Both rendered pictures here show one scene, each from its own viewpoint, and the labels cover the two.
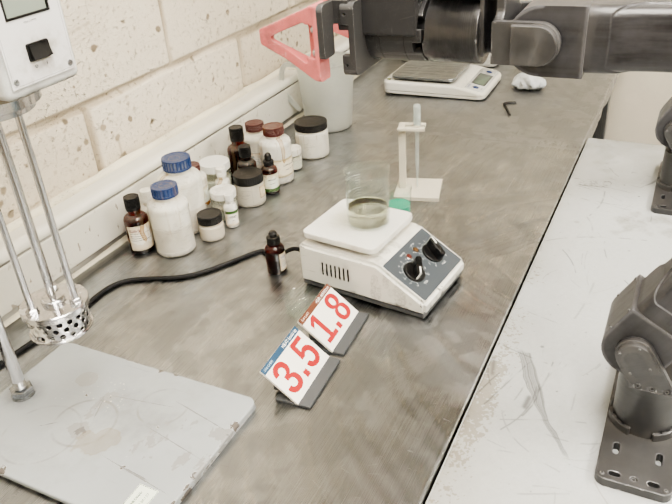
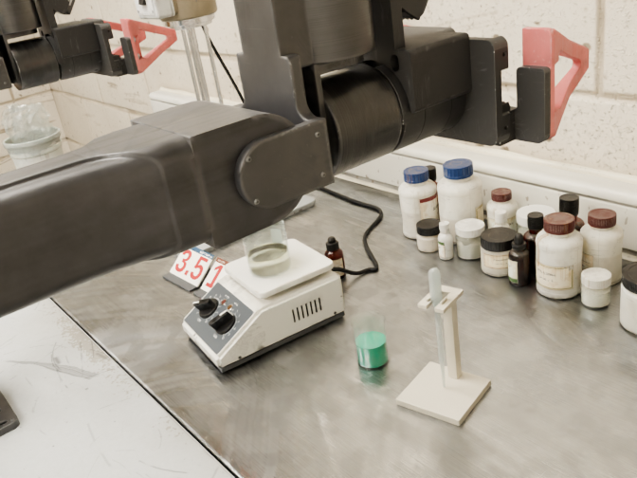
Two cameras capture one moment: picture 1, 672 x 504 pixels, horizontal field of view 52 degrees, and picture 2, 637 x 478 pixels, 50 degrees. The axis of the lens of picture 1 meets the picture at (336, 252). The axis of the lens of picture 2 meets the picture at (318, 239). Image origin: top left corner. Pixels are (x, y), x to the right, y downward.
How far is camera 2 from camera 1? 1.53 m
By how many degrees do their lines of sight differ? 98
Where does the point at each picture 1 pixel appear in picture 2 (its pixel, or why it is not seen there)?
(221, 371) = (233, 250)
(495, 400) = (76, 347)
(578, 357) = (52, 403)
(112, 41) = (518, 38)
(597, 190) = not seen: outside the picture
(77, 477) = not seen: hidden behind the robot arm
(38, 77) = (144, 12)
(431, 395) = (115, 322)
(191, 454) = not seen: hidden behind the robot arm
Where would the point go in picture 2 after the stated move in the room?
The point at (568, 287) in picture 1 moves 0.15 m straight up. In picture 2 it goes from (126, 442) to (88, 334)
